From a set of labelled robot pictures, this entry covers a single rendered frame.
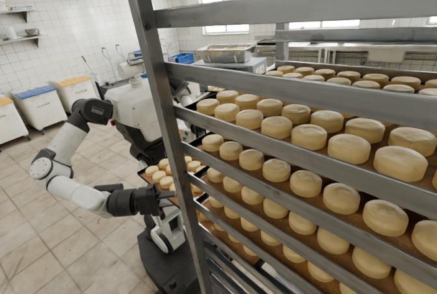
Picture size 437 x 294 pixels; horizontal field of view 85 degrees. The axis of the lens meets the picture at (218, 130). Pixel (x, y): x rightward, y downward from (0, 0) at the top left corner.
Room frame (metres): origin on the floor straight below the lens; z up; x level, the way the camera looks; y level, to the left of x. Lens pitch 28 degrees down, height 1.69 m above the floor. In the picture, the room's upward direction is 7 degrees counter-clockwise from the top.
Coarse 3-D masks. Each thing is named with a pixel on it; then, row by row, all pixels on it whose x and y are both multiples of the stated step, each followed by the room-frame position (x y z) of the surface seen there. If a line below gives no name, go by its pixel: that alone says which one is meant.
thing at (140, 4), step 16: (128, 0) 0.47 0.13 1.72; (144, 0) 0.46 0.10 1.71; (144, 16) 0.46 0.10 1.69; (144, 32) 0.45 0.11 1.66; (144, 48) 0.46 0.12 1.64; (160, 48) 0.47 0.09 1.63; (144, 64) 0.47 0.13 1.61; (160, 64) 0.46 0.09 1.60; (160, 80) 0.46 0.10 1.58; (160, 96) 0.45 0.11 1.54; (160, 112) 0.46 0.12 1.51; (160, 128) 0.47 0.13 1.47; (176, 128) 0.47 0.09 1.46; (176, 144) 0.46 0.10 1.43; (176, 160) 0.46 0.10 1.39; (176, 176) 0.46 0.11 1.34; (176, 192) 0.47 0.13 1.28; (192, 208) 0.47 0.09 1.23; (192, 224) 0.46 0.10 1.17; (192, 240) 0.45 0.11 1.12; (192, 256) 0.47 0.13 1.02; (208, 272) 0.47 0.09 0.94; (208, 288) 0.46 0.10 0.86
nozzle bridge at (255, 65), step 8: (192, 64) 2.52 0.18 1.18; (200, 64) 2.46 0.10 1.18; (208, 64) 2.41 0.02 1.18; (216, 64) 2.37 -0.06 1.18; (224, 64) 2.32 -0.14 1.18; (232, 64) 2.28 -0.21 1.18; (240, 64) 2.24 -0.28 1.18; (248, 64) 2.20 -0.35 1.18; (256, 64) 2.20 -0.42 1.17; (264, 64) 2.36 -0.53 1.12; (256, 72) 2.20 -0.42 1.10; (200, 88) 2.62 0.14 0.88
